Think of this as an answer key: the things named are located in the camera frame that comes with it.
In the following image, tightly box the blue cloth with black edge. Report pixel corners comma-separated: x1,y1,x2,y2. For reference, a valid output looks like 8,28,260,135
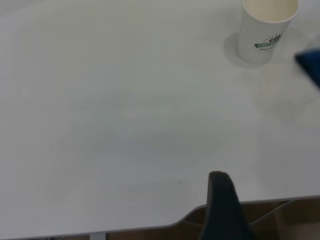
293,47,320,95

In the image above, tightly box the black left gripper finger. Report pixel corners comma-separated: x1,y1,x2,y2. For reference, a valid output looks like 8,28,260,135
198,171,257,240

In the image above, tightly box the white paper coffee cup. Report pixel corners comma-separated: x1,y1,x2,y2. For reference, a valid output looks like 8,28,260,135
237,0,300,65

